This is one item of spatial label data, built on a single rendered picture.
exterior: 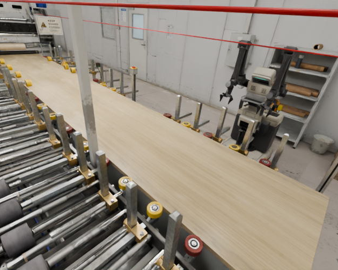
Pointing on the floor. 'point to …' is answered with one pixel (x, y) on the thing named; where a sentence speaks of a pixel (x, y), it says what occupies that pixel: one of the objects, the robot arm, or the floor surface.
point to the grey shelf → (322, 81)
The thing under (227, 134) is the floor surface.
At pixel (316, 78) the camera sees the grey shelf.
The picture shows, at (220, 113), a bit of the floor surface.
